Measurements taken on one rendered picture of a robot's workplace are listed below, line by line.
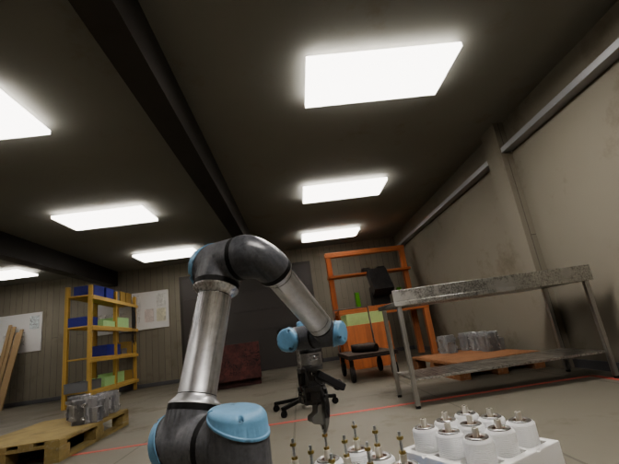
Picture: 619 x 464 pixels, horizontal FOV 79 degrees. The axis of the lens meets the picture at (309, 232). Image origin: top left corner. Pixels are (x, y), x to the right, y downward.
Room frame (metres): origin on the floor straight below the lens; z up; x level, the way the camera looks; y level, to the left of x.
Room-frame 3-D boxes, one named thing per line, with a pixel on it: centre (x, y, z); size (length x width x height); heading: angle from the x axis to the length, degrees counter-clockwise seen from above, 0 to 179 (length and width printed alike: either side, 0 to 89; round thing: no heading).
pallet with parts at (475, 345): (4.76, -1.67, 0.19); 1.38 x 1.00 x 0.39; 4
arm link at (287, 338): (1.27, 0.09, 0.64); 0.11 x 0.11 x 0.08; 63
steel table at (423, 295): (3.43, -1.41, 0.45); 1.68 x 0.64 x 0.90; 94
